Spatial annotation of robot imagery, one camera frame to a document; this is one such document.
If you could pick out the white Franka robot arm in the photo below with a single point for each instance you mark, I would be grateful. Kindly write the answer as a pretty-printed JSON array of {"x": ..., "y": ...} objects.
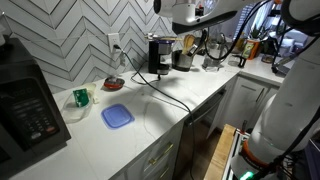
[{"x": 290, "y": 100}]

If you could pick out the brushed silver cutlery holder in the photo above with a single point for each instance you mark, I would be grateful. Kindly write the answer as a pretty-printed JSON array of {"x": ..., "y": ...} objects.
[{"x": 181, "y": 63}]

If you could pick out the shiny silver cutlery holder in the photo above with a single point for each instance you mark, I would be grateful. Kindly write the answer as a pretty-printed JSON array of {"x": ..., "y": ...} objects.
[{"x": 211, "y": 63}]

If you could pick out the black slotted spoon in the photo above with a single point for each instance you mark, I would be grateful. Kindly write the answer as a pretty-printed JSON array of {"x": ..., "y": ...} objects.
[{"x": 200, "y": 43}]

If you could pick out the black and silver coffee maker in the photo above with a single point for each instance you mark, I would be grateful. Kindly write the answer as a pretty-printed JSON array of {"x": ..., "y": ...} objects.
[{"x": 153, "y": 56}]

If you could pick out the small red dish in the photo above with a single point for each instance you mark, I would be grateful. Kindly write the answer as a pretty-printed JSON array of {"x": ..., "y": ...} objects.
[{"x": 113, "y": 85}]

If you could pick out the small clear bottle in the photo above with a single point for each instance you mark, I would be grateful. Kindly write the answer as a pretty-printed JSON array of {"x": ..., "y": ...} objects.
[{"x": 123, "y": 60}]

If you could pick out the purple silicone utensil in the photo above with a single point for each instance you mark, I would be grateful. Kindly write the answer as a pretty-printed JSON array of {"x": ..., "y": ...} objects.
[{"x": 166, "y": 41}]

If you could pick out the blue plastic lid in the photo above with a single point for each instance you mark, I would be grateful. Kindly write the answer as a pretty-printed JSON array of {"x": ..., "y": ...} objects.
[{"x": 117, "y": 116}]

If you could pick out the white plastic funnel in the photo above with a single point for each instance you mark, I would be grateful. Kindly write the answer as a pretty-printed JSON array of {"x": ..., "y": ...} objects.
[{"x": 95, "y": 96}]

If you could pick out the grey base cabinet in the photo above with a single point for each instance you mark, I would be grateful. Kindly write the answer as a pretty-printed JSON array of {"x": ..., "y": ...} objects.
[{"x": 143, "y": 156}]

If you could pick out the green packet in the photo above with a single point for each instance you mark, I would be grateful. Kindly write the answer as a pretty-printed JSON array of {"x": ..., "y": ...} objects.
[{"x": 81, "y": 97}]

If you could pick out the silver ladle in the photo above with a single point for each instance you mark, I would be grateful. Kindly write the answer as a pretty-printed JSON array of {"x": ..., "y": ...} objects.
[{"x": 221, "y": 38}]

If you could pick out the light shaker base cabinet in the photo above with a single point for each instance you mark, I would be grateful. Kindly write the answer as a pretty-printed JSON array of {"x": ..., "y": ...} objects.
[{"x": 243, "y": 100}]

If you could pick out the wooden plank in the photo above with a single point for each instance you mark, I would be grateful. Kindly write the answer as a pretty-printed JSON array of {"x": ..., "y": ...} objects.
[{"x": 218, "y": 156}]

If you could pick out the clear plastic food container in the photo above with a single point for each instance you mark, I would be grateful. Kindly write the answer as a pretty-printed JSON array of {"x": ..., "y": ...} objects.
[{"x": 75, "y": 115}]

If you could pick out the orange green carton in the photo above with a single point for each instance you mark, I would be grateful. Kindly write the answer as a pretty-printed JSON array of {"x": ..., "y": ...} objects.
[{"x": 250, "y": 50}]

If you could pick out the black tripod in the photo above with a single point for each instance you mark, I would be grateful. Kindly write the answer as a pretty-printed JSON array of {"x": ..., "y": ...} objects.
[{"x": 276, "y": 50}]

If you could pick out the black microwave oven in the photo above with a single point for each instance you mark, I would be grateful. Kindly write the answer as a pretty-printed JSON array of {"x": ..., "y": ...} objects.
[{"x": 26, "y": 110}]

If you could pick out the white wall outlet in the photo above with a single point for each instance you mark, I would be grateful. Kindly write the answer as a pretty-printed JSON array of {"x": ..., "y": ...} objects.
[{"x": 113, "y": 40}]

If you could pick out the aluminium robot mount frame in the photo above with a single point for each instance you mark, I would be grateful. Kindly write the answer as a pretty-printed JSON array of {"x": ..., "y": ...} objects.
[{"x": 235, "y": 150}]

